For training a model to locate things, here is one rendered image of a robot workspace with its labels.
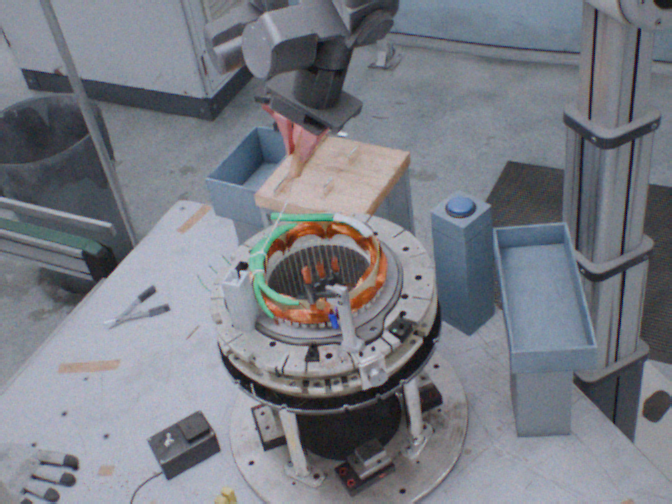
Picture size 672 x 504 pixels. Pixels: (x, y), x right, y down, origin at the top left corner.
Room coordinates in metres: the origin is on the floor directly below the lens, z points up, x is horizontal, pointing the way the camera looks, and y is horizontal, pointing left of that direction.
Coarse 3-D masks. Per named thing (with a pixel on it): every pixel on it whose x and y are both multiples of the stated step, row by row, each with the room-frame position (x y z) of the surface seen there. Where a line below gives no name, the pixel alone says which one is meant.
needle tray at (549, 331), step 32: (544, 224) 1.00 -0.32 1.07; (512, 256) 0.99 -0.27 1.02; (544, 256) 0.98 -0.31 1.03; (512, 288) 0.92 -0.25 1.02; (544, 288) 0.91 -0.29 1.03; (576, 288) 0.89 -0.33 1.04; (512, 320) 0.86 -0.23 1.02; (544, 320) 0.85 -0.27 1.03; (576, 320) 0.84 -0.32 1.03; (512, 352) 0.77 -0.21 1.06; (544, 352) 0.77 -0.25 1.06; (576, 352) 0.76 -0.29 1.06; (512, 384) 0.90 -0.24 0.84; (544, 384) 0.84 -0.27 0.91; (544, 416) 0.84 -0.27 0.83
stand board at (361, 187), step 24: (336, 144) 1.31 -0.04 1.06; (360, 144) 1.29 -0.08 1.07; (288, 168) 1.26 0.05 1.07; (312, 168) 1.25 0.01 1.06; (336, 168) 1.24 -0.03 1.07; (360, 168) 1.23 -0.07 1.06; (384, 168) 1.21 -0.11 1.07; (264, 192) 1.21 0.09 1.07; (288, 192) 1.20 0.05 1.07; (312, 192) 1.19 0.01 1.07; (336, 192) 1.17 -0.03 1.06; (360, 192) 1.16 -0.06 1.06; (384, 192) 1.16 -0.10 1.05
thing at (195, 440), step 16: (192, 416) 0.96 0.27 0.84; (160, 432) 0.95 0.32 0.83; (176, 432) 0.94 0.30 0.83; (192, 432) 0.93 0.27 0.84; (208, 432) 0.93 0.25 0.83; (160, 448) 0.91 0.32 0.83; (176, 448) 0.91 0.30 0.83; (192, 448) 0.91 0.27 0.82; (208, 448) 0.91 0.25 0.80; (160, 464) 0.89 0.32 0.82; (176, 464) 0.89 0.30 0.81; (192, 464) 0.90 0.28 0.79
